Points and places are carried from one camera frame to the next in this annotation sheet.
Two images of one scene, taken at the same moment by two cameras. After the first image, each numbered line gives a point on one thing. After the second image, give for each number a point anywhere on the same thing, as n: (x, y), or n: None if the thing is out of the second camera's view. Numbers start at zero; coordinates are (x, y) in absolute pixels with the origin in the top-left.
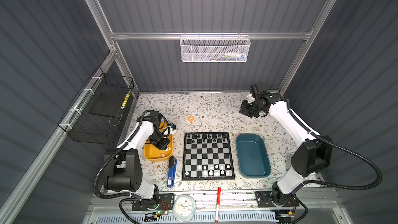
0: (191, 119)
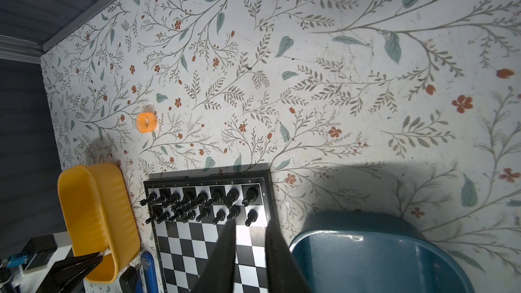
0: (146, 122)
